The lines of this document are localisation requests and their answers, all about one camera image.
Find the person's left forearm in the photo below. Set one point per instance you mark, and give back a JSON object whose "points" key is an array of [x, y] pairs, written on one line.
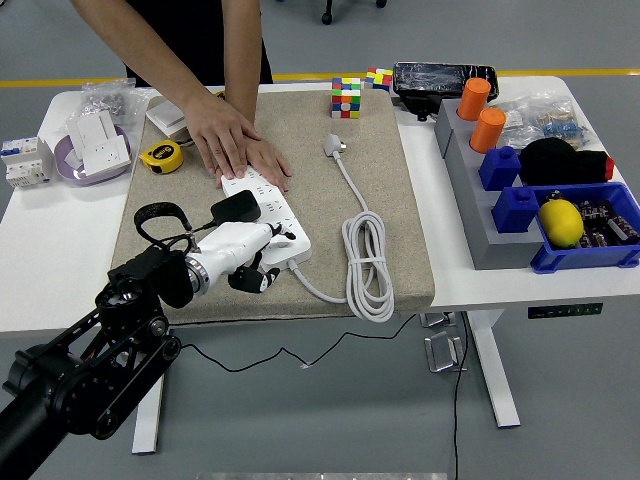
{"points": [[241, 65]]}

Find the small colourful puzzle cube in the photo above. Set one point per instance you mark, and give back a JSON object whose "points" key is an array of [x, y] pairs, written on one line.
{"points": [[378, 79]]}

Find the clear bag of blue parts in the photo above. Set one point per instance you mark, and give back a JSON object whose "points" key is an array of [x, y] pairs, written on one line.
{"points": [[560, 125]]}

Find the grey-brown mat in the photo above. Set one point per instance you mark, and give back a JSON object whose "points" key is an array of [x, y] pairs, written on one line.
{"points": [[310, 190]]}

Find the person's right hand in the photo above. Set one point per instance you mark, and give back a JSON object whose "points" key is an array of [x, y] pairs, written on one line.
{"points": [[222, 137]]}

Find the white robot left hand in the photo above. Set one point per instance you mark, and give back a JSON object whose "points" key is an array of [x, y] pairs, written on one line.
{"points": [[235, 245]]}

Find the orange cylinder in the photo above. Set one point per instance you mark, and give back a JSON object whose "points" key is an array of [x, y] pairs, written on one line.
{"points": [[474, 99], [487, 130]]}

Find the black office chair base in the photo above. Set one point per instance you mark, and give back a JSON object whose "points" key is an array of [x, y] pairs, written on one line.
{"points": [[326, 19]]}

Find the black desk control panel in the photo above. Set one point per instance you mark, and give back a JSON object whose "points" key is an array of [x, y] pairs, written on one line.
{"points": [[565, 310]]}

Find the clear bag of white parts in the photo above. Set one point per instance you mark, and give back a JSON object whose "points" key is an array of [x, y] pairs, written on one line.
{"points": [[517, 122]]}

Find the white circuit breaker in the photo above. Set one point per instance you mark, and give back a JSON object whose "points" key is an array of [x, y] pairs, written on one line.
{"points": [[25, 160]]}

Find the white power strip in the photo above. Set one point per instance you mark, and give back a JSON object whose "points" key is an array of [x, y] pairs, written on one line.
{"points": [[280, 212]]}

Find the white socket box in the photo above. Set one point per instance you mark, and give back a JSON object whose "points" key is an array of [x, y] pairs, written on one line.
{"points": [[92, 127]]}

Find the large colourful puzzle cube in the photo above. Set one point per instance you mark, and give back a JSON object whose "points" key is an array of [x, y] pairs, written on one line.
{"points": [[345, 97]]}

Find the black wrapped box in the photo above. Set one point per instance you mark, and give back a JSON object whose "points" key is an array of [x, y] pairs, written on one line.
{"points": [[435, 80]]}

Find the black cloth bundle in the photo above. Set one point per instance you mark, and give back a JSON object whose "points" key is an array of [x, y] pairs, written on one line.
{"points": [[560, 162]]}

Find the blue plastic bin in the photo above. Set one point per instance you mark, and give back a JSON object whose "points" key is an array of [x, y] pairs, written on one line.
{"points": [[575, 257]]}

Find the dark capacitors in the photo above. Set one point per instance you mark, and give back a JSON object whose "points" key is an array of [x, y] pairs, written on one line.
{"points": [[607, 222]]}

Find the clear bag of screws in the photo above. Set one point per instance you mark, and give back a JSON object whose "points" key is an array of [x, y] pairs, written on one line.
{"points": [[102, 100]]}

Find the metal bracket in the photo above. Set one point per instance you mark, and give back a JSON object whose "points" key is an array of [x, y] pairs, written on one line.
{"points": [[437, 319], [442, 352]]}

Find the black power adapter plug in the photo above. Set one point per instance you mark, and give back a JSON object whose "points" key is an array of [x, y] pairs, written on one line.
{"points": [[237, 205]]}

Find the person's left hand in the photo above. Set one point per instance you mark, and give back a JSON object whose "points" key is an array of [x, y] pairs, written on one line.
{"points": [[270, 162]]}

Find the grey stepped block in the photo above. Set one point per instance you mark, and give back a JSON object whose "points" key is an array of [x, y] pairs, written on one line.
{"points": [[475, 215]]}

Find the yellow lemon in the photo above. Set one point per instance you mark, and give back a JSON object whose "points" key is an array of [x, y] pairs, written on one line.
{"points": [[560, 222]]}

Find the person's right forearm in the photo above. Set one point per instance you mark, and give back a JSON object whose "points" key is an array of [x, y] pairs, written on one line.
{"points": [[135, 45]]}

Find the white wall socket panel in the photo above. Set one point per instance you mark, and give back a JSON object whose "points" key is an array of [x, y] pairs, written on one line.
{"points": [[105, 155]]}

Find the blue block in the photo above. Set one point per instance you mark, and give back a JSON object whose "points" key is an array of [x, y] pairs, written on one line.
{"points": [[517, 209], [499, 167]]}

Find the white table leg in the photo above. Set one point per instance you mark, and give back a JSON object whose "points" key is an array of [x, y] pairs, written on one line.
{"points": [[147, 430], [495, 380]]}

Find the purple bowl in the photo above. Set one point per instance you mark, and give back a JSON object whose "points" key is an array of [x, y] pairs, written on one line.
{"points": [[65, 165]]}

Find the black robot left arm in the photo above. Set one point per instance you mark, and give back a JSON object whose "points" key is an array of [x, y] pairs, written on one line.
{"points": [[90, 370]]}

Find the white wall switch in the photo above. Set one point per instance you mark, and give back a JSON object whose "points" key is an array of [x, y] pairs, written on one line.
{"points": [[161, 117]]}

